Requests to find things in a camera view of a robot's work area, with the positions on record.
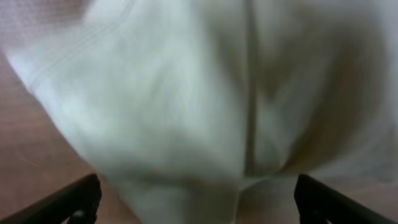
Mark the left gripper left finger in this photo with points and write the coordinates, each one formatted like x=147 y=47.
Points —
x=75 y=203

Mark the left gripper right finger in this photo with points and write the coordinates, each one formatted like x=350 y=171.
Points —
x=320 y=204

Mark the white and beige cloth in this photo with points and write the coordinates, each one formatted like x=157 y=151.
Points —
x=183 y=106

